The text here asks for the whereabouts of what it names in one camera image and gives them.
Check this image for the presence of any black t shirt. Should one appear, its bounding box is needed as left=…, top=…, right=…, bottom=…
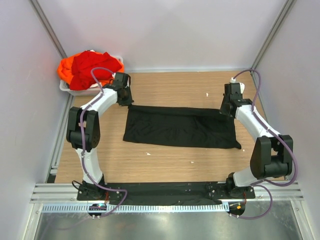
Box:
left=123, top=105, right=242, bottom=149

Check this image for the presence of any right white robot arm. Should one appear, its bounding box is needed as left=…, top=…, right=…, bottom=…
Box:
left=220, top=82, right=294, bottom=198

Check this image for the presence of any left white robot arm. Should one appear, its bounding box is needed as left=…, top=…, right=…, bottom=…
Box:
left=66, top=72, right=134, bottom=201

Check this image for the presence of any red t shirt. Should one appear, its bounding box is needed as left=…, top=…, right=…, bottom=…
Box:
left=69, top=50, right=122, bottom=91

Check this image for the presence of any white plastic basket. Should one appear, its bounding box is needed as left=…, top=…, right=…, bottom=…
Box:
left=59, top=56, right=125, bottom=97

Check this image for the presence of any orange t shirt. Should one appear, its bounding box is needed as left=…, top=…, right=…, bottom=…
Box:
left=57, top=52, right=113, bottom=86

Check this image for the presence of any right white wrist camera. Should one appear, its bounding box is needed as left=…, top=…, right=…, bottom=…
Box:
left=229, top=77, right=246, bottom=94

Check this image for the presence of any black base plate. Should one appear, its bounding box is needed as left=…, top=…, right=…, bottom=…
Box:
left=77, top=181, right=256, bottom=206

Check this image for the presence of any perforated metal cable rail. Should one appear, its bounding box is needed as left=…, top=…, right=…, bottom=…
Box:
left=41, top=202, right=229, bottom=214

